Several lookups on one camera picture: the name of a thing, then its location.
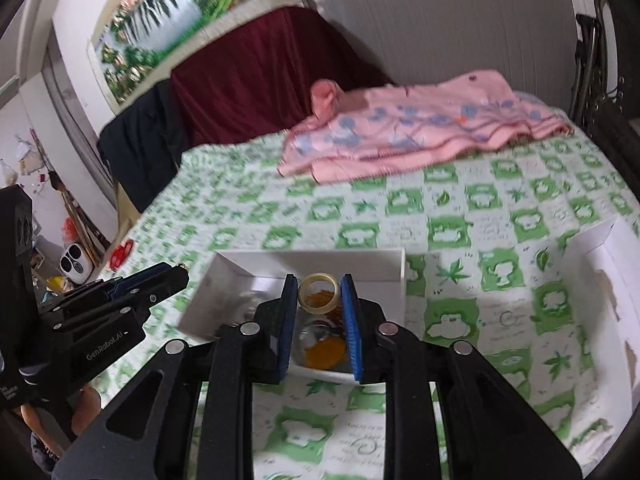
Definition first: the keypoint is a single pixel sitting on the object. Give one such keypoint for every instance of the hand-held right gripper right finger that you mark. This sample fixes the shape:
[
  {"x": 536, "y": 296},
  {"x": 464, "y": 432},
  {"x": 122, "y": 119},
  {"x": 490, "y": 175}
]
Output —
[{"x": 352, "y": 335}]

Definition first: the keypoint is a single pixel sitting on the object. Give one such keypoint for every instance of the person's left hand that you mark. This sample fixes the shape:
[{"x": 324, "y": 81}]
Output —
[{"x": 86, "y": 410}]

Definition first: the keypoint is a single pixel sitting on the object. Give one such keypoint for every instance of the pink floral cloth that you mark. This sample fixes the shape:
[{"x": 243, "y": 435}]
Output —
[{"x": 410, "y": 130}]

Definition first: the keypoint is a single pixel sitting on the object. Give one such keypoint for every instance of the cluttered household goods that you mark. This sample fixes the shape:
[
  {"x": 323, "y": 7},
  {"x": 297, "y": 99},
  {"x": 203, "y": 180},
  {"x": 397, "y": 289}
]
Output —
[{"x": 45, "y": 175}]

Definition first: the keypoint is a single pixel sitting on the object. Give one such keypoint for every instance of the dark red cloth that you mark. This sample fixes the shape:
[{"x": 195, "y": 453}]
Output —
[{"x": 260, "y": 70}]

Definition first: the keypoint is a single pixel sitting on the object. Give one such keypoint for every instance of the orange pompom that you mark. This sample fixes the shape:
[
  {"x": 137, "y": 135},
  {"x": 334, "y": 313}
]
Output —
[{"x": 327, "y": 355}]

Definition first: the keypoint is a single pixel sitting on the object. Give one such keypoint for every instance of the white box lid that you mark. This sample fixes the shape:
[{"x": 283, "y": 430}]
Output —
[{"x": 600, "y": 300}]

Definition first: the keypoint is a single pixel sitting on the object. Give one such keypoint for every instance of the white foot massager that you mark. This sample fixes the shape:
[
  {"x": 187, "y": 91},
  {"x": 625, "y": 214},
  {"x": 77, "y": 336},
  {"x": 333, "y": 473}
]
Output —
[{"x": 76, "y": 264}]

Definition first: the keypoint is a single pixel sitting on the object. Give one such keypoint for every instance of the dark navy cloth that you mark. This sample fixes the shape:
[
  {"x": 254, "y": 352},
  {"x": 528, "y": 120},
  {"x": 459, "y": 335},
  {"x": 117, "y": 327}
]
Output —
[{"x": 140, "y": 145}]

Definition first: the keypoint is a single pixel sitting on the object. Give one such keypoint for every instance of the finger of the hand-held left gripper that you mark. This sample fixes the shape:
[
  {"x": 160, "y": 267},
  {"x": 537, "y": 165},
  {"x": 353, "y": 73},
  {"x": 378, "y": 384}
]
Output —
[
  {"x": 135, "y": 280},
  {"x": 160, "y": 287}
]

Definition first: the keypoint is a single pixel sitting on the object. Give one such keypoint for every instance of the white cardboard box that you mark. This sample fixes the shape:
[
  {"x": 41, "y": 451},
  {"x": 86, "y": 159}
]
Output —
[{"x": 235, "y": 275}]

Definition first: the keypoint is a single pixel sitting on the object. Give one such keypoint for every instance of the small red object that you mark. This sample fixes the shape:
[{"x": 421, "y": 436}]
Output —
[{"x": 122, "y": 252}]

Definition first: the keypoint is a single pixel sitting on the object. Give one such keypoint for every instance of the landscape wall poster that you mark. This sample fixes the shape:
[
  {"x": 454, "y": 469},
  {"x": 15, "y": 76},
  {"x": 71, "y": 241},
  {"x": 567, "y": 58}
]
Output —
[{"x": 165, "y": 15}]

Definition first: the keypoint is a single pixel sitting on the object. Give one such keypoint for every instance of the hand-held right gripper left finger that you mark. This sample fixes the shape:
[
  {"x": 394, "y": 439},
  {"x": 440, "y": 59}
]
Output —
[{"x": 286, "y": 335}]

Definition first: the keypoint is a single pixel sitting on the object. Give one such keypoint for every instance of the metal bed frame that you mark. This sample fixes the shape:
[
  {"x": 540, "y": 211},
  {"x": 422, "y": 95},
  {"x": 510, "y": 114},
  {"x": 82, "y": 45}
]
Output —
[{"x": 595, "y": 60}]

